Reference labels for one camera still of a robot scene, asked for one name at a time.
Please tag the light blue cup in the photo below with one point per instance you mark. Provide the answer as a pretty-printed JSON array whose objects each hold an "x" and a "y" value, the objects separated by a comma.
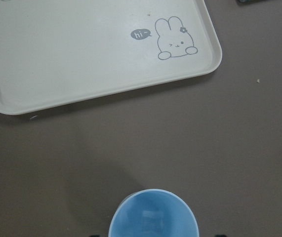
[{"x": 153, "y": 213}]

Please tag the cream rabbit tray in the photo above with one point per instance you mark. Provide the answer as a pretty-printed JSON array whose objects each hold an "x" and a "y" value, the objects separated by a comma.
[{"x": 57, "y": 52}]

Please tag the grey folded cloth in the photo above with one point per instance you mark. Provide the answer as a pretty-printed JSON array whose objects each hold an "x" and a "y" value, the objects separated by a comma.
[{"x": 250, "y": 1}]

